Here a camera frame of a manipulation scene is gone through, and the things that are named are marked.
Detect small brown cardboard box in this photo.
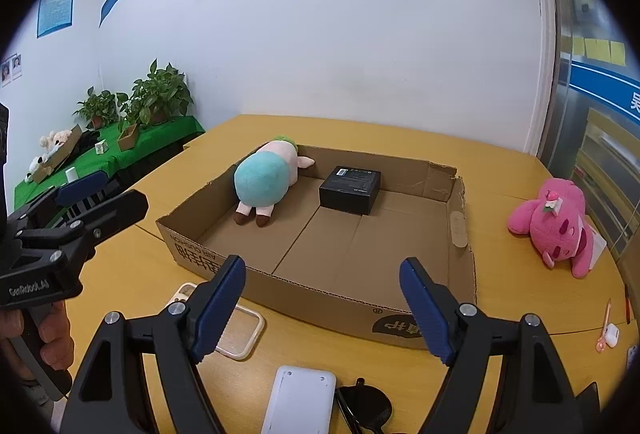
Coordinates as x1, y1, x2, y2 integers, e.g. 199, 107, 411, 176
117, 124, 139, 151

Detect pink pen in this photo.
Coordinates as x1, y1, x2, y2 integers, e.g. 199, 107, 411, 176
596, 298, 613, 354

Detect white power bank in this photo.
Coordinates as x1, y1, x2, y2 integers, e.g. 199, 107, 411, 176
260, 365, 337, 434

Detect white paper sheet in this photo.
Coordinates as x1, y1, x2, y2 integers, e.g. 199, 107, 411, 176
582, 214, 608, 272

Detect large cardboard box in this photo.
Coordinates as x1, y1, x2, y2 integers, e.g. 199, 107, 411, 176
155, 144, 478, 351

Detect teal pink green-haired plush toy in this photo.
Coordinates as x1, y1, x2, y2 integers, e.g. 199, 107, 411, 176
232, 137, 317, 228

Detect wooden desktop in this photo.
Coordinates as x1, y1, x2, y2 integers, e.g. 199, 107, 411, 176
60, 114, 636, 434

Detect black glasses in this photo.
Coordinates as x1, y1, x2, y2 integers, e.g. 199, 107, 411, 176
334, 377, 393, 434

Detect clear phone case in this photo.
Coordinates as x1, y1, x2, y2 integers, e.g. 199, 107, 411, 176
167, 282, 265, 361

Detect small black box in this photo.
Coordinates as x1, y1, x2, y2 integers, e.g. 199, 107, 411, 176
319, 165, 383, 216

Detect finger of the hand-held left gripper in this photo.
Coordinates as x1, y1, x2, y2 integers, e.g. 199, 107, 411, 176
12, 190, 150, 265
6, 171, 110, 227

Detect green cloth covered table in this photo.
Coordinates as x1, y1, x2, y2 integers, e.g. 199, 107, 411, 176
12, 114, 207, 215

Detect glass door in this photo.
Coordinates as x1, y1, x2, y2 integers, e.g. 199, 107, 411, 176
540, 0, 640, 275

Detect long brown cardboard box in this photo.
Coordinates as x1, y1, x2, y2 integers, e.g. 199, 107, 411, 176
30, 124, 83, 185

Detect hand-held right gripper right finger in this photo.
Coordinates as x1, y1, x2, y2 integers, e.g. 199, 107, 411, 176
398, 257, 586, 434

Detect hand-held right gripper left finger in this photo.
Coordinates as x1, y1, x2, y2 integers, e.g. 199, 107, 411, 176
60, 255, 247, 434

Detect person's left hand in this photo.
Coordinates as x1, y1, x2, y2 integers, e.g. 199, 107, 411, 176
0, 301, 75, 372

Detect white photo notice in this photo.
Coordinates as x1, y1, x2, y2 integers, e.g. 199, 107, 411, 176
0, 55, 25, 87

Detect large potted green plant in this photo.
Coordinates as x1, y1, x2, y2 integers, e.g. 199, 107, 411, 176
116, 58, 195, 131

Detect blue banner strip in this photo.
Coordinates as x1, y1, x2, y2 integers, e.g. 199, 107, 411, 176
570, 59, 640, 125

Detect blue wall poster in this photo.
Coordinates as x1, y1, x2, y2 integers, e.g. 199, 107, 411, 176
36, 0, 77, 39

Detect small potted green plant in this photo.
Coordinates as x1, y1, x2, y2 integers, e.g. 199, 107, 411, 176
72, 86, 121, 131

